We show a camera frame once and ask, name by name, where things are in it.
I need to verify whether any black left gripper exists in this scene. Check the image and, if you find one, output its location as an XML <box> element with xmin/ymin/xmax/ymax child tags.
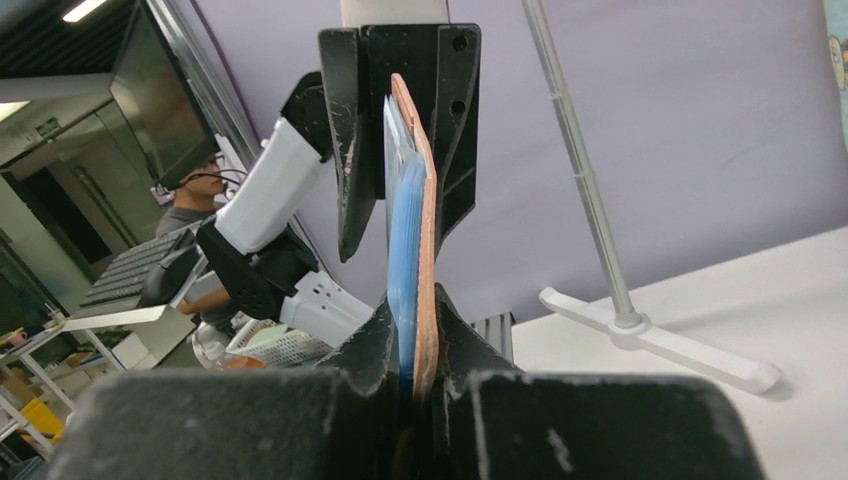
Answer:
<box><xmin>318</xmin><ymin>23</ymin><xmax>481</xmax><ymax>263</ymax></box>

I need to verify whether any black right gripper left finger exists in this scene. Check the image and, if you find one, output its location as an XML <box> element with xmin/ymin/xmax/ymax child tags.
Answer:
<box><xmin>47</xmin><ymin>304</ymin><xmax>398</xmax><ymax>479</ymax></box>

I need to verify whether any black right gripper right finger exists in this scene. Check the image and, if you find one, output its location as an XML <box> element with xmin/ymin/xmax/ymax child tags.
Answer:
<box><xmin>432</xmin><ymin>288</ymin><xmax>764</xmax><ymax>479</ymax></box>

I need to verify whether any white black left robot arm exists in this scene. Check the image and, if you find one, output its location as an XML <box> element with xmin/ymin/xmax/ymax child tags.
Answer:
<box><xmin>196</xmin><ymin>23</ymin><xmax>482</xmax><ymax>347</ymax></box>

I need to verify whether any white mesh basket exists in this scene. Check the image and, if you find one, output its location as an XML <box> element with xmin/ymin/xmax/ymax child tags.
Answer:
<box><xmin>226</xmin><ymin>319</ymin><xmax>332</xmax><ymax>367</ymax></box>

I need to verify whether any black keyboard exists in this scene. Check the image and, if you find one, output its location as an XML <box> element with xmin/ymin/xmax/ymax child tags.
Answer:
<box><xmin>76</xmin><ymin>227</ymin><xmax>195</xmax><ymax>317</ymax></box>

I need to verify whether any person at computer desk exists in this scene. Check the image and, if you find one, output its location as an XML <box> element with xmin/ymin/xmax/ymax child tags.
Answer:
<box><xmin>155</xmin><ymin>154</ymin><xmax>238</xmax><ymax>336</ymax></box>

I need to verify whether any black computer monitor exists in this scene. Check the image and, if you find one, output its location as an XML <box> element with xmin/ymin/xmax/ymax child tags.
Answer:
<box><xmin>109</xmin><ymin>1</ymin><xmax>218</xmax><ymax>189</ymax></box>

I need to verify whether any mint cartoon print cloth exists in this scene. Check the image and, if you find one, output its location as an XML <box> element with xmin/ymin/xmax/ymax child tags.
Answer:
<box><xmin>823</xmin><ymin>0</ymin><xmax>848</xmax><ymax>143</ymax></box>

